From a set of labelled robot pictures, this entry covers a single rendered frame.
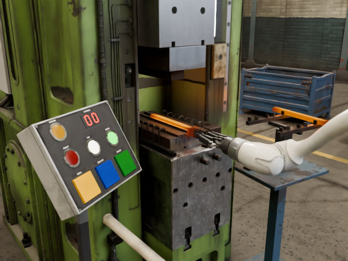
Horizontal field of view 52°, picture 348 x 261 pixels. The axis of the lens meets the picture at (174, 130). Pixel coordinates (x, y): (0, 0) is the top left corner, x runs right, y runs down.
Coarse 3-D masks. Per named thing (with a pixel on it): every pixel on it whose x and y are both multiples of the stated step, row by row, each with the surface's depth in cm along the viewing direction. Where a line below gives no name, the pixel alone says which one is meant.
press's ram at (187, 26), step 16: (144, 0) 139; (160, 0) 133; (176, 0) 138; (192, 0) 143; (208, 0) 148; (144, 16) 141; (160, 16) 135; (176, 16) 139; (192, 16) 144; (208, 16) 150; (144, 32) 144; (160, 32) 137; (176, 32) 141; (192, 32) 146; (208, 32) 152
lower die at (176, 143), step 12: (144, 120) 177; (156, 120) 175; (180, 120) 177; (144, 132) 167; (156, 132) 162; (168, 132) 160; (180, 132) 159; (168, 144) 154; (180, 144) 157; (192, 144) 162
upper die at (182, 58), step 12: (144, 48) 154; (156, 48) 148; (168, 48) 142; (180, 48) 145; (192, 48) 148; (204, 48) 153; (144, 60) 156; (156, 60) 149; (168, 60) 143; (180, 60) 146; (192, 60) 150; (204, 60) 154
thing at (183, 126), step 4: (152, 116) 179; (156, 116) 177; (160, 116) 177; (164, 120) 172; (168, 120) 170; (172, 120) 170; (172, 124) 167; (176, 124) 165; (180, 124) 164; (184, 124) 164; (184, 128) 161; (188, 128) 157; (196, 128) 155; (200, 128) 155; (188, 132) 158; (204, 132) 151; (192, 136) 158
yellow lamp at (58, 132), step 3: (54, 126) 103; (57, 126) 104; (60, 126) 104; (54, 129) 102; (57, 129) 103; (60, 129) 104; (63, 129) 105; (54, 132) 102; (57, 132) 103; (60, 132) 103; (63, 132) 104; (54, 135) 102; (57, 135) 102; (60, 135) 103; (63, 135) 104; (60, 138) 103
